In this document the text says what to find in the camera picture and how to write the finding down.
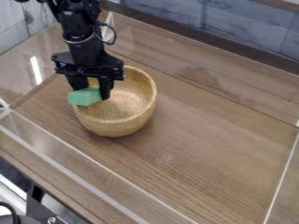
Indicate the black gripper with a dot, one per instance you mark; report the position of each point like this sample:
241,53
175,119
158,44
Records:
89,61

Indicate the green rectangular block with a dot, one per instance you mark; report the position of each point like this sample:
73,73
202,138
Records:
85,97

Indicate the wooden bowl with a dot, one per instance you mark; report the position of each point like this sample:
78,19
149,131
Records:
125,113

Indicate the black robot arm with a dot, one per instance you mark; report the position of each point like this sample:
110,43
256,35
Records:
86,35

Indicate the black table clamp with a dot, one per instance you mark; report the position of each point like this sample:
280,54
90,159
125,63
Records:
37,210

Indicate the clear acrylic tray wall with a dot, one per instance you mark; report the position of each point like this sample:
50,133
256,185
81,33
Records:
101,196

